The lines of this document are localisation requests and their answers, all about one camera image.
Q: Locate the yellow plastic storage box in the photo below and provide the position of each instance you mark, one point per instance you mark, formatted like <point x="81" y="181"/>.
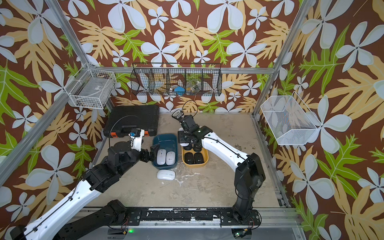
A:
<point x="204" y="153"/>

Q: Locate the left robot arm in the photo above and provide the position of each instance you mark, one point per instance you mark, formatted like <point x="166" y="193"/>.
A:
<point x="93" y="183"/>

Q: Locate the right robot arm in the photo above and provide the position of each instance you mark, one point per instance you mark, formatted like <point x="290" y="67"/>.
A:
<point x="249" y="172"/>

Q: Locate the black lint roller stick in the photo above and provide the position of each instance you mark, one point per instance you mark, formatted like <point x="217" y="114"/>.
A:
<point x="178" y="115"/>

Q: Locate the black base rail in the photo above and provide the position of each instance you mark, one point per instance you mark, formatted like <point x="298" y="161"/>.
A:
<point x="137" y="216"/>

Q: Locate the black wire basket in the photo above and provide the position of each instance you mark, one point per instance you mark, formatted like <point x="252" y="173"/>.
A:
<point x="163" y="78"/>

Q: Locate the teal plastic storage box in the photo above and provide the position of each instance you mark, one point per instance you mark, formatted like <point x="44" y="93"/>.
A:
<point x="168" y="142"/>

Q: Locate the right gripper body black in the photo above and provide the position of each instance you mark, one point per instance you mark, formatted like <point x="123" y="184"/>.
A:
<point x="184" y="137"/>

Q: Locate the clear glass jar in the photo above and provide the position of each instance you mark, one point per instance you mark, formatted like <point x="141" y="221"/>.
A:
<point x="193" y="87"/>

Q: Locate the blue lid in basket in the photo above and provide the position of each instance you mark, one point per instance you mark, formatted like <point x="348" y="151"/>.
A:
<point x="179" y="91"/>

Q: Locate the black tool case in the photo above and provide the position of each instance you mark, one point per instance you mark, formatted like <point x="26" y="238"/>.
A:
<point x="123" y="119"/>

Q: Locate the black mouse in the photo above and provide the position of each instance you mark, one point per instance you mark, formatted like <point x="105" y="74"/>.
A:
<point x="197" y="148"/>
<point x="188" y="147"/>
<point x="198" y="158"/>
<point x="189" y="158"/>

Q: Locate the white mouse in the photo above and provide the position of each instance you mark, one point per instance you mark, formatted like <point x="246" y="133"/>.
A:
<point x="183" y="138"/>
<point x="161" y="157"/>
<point x="170" y="158"/>
<point x="167" y="175"/>

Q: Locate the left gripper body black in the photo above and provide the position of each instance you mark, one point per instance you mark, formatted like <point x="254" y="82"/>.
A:
<point x="135" y="156"/>

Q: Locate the white mesh basket right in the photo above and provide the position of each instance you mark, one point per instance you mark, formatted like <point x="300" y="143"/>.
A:
<point x="290" y="119"/>

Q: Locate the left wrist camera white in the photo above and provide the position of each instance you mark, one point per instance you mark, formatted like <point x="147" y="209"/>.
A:
<point x="136" y="136"/>

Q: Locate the white wire basket left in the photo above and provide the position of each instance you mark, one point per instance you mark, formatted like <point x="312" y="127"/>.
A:
<point x="91" y="87"/>

